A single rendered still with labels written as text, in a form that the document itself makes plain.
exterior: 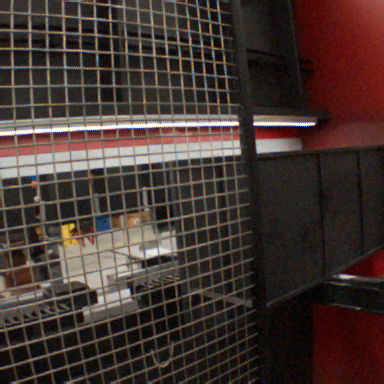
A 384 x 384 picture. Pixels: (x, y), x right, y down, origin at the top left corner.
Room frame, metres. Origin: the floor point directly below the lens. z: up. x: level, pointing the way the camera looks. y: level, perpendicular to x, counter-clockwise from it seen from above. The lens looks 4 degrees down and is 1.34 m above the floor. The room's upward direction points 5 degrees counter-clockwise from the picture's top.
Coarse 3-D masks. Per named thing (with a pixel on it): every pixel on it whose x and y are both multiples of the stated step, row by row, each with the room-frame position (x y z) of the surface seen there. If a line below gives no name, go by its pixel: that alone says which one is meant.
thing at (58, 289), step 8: (48, 288) 1.06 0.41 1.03; (56, 288) 1.05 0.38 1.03; (64, 288) 1.05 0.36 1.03; (72, 288) 1.04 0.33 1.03; (80, 288) 1.05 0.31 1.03; (88, 288) 1.07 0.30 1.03; (48, 296) 1.03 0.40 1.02; (56, 296) 1.01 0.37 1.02; (72, 296) 1.01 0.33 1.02; (80, 296) 1.03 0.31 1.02; (96, 296) 1.06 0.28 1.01; (48, 304) 1.04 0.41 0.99; (56, 304) 0.99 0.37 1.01; (80, 304) 1.02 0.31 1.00
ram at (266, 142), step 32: (128, 128) 1.44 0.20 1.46; (192, 128) 1.62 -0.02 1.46; (224, 128) 1.73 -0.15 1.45; (256, 128) 1.86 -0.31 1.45; (288, 128) 2.01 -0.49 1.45; (0, 160) 1.15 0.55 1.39; (32, 160) 1.22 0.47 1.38; (64, 160) 1.29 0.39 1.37; (96, 160) 1.36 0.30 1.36; (128, 160) 1.44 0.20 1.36; (160, 160) 1.52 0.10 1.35
